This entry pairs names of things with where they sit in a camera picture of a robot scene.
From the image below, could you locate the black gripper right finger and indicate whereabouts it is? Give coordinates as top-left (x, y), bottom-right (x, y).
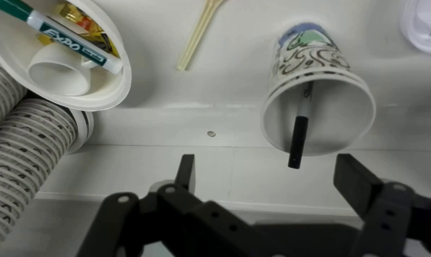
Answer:
top-left (332, 153), bottom-right (431, 257)

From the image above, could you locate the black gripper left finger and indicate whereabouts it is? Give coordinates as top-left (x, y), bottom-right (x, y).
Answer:
top-left (77, 154), bottom-right (288, 257)

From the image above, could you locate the black marker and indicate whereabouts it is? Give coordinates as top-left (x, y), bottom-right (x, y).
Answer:
top-left (286, 80), bottom-right (315, 170)

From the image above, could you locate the patterned paper cup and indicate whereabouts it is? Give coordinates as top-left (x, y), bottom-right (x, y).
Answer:
top-left (271, 20), bottom-right (363, 89)
top-left (259, 70), bottom-right (378, 157)

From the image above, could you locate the small white paper cup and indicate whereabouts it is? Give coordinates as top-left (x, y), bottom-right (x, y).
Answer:
top-left (27, 44), bottom-right (98, 99)

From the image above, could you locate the green Expo whiteboard marker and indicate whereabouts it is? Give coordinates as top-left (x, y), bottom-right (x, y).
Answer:
top-left (0, 0), bottom-right (124, 76)

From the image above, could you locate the large white paper bowl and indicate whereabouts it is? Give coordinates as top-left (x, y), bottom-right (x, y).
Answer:
top-left (0, 0), bottom-right (134, 113)

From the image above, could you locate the white round plastic lid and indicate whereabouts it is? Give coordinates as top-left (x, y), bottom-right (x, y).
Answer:
top-left (399, 0), bottom-right (431, 56)

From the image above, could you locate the yellow foil wrapper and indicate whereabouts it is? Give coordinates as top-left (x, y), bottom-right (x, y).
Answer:
top-left (35, 0), bottom-right (121, 62)

